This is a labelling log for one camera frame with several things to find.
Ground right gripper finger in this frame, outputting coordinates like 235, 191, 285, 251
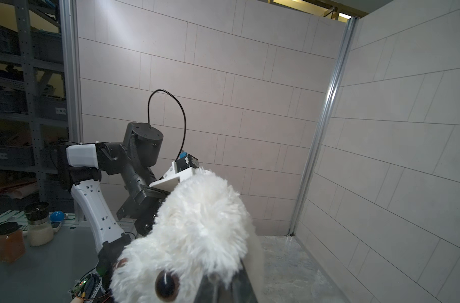
193, 262, 258, 303

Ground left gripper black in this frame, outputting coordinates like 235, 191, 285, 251
116, 186, 169, 236

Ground white teddy bear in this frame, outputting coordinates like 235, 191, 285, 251
110, 168, 265, 302

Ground blue round object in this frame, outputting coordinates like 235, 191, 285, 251
49, 211, 66, 223

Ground white filled glass jar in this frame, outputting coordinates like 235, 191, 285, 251
24, 202, 54, 247

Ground left circuit board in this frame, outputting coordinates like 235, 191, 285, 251
70, 273, 101, 300

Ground orange filled glass jar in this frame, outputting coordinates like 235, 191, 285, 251
0, 222, 25, 263

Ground grey metal storage shelf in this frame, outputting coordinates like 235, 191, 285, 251
0, 1, 74, 213

